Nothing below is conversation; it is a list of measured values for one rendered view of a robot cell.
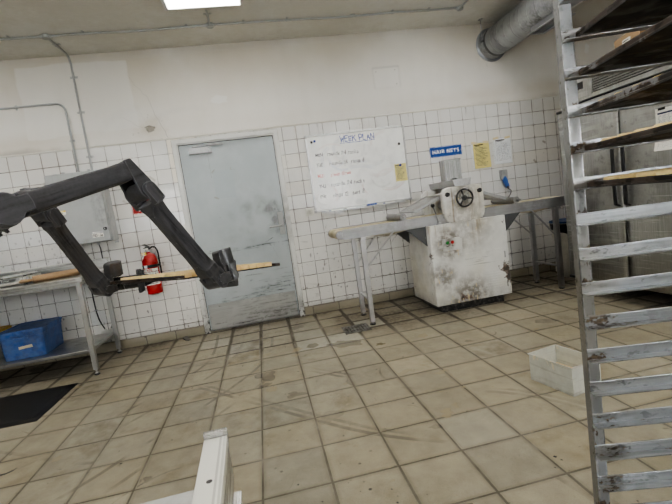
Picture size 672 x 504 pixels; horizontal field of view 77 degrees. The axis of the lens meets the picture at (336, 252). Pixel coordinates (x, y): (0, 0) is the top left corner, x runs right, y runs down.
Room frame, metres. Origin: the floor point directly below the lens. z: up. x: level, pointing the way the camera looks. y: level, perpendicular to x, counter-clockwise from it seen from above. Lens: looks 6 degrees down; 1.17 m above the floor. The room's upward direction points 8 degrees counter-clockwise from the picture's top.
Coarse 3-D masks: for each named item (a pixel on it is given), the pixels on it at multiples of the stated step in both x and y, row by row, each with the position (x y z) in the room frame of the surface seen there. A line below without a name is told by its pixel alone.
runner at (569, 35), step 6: (654, 24) 1.04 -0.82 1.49; (564, 30) 1.08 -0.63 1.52; (570, 30) 1.08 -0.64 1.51; (576, 30) 1.08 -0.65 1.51; (618, 30) 1.05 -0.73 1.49; (624, 30) 1.05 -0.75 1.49; (630, 30) 1.06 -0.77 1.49; (636, 30) 1.06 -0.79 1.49; (564, 36) 1.08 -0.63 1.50; (570, 36) 1.08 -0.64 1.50; (576, 36) 1.05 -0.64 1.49; (582, 36) 1.05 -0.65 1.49; (588, 36) 1.06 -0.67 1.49; (594, 36) 1.06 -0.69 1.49; (600, 36) 1.07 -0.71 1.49; (564, 42) 1.08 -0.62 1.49
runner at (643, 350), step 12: (600, 348) 1.08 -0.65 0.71; (612, 348) 1.07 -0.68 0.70; (624, 348) 1.07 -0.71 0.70; (636, 348) 1.07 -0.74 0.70; (648, 348) 1.07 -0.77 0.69; (660, 348) 1.07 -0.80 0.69; (588, 360) 1.08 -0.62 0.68; (600, 360) 1.06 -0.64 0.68; (612, 360) 1.05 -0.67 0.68; (624, 360) 1.05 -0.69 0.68
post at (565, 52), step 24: (552, 0) 1.11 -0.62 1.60; (576, 96) 1.08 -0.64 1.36; (576, 120) 1.08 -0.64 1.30; (576, 168) 1.08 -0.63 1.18; (576, 192) 1.08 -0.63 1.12; (576, 240) 1.09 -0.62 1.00; (576, 264) 1.10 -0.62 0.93; (576, 288) 1.11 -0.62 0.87; (600, 408) 1.08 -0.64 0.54; (600, 432) 1.08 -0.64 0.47
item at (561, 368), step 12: (552, 348) 2.47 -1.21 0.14; (564, 348) 2.42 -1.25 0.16; (540, 360) 2.33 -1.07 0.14; (552, 360) 2.47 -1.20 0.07; (564, 360) 2.43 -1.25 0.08; (576, 360) 2.35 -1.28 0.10; (540, 372) 2.34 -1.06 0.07; (552, 372) 2.26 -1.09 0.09; (564, 372) 2.19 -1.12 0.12; (576, 372) 2.15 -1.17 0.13; (600, 372) 2.21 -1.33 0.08; (552, 384) 2.27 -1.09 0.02; (564, 384) 2.19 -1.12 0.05; (576, 384) 2.15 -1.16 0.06
